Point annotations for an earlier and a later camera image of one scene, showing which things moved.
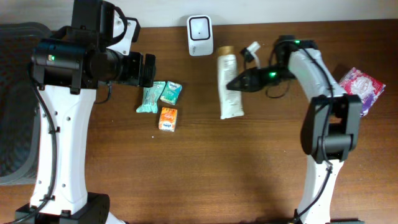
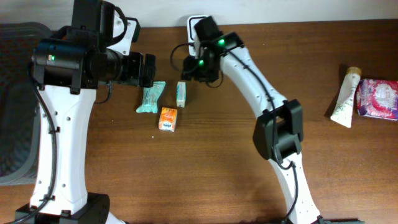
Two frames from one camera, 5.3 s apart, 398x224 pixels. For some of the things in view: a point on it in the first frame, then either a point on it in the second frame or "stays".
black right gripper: x=257 y=83 → x=192 y=64
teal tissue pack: x=171 y=92 → x=181 y=94
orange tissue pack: x=168 y=119 stays
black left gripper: x=134 y=73 stays
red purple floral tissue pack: x=367 y=89 → x=377 y=99
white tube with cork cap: x=231 y=101 → x=342 y=113
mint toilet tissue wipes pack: x=150 y=96 stays
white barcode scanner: x=199 y=32 stays
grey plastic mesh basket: x=20 y=120 stays
